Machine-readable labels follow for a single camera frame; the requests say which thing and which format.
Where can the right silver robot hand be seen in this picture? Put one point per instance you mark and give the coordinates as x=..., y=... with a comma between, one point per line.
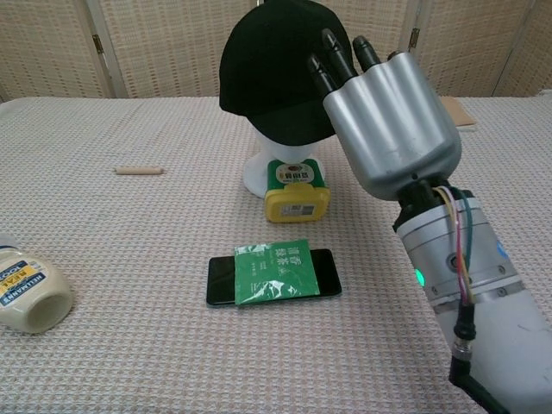
x=397, y=129

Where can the black baseball cap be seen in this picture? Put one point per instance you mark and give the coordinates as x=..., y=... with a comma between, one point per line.
x=276, y=73

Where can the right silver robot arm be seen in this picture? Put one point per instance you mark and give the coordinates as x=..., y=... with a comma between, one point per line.
x=509, y=336

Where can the white foam mannequin head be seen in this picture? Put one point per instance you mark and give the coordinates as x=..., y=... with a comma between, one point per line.
x=280, y=156

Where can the metal screen hinge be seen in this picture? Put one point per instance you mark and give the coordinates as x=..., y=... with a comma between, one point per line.
x=97, y=44
x=415, y=37

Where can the green container with yellow lid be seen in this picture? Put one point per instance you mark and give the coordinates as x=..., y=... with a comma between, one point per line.
x=297, y=203

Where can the green tea packet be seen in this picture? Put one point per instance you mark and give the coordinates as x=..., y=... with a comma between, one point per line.
x=276, y=271

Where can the black smartphone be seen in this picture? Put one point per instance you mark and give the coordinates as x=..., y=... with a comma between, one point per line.
x=222, y=280

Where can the woven folding screen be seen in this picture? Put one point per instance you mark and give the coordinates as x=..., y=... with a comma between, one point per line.
x=164, y=43

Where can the wooden dowel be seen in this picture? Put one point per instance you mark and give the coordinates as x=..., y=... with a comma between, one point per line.
x=138, y=170

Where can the white waffle tablecloth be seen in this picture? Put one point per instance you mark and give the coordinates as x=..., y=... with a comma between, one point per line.
x=129, y=353

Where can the Hellmann's mayonnaise jar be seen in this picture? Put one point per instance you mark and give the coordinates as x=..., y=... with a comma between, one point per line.
x=30, y=297

